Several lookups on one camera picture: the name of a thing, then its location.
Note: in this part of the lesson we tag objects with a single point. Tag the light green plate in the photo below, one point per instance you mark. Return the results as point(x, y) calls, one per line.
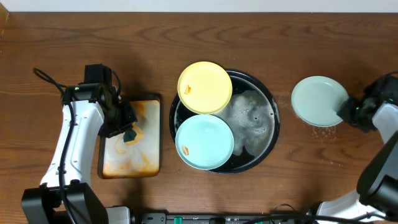
point(317, 99)

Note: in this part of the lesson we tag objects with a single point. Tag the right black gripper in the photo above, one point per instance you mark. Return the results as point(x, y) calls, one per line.
point(348, 111)

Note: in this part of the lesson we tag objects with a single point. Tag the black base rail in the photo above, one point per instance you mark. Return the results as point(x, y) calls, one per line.
point(217, 218)

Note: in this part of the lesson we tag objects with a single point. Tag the yellow plate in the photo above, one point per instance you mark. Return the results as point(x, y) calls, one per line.
point(204, 87)

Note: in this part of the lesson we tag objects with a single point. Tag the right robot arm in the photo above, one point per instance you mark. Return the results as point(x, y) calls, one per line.
point(375, 197)

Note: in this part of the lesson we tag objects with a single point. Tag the round black tray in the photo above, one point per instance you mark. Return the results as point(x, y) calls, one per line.
point(251, 114)

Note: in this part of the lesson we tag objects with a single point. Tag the green sponge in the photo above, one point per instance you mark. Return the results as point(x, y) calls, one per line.
point(129, 136)

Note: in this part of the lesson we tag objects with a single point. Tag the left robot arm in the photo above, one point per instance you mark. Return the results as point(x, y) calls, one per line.
point(64, 194)

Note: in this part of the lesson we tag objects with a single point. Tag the light blue plate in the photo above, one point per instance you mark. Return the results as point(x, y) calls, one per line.
point(204, 142)

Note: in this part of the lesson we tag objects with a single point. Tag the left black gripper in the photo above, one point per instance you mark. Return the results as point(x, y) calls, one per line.
point(119, 121)

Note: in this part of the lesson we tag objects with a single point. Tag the rectangular black soapy tray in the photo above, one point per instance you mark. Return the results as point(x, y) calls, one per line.
point(120, 158)

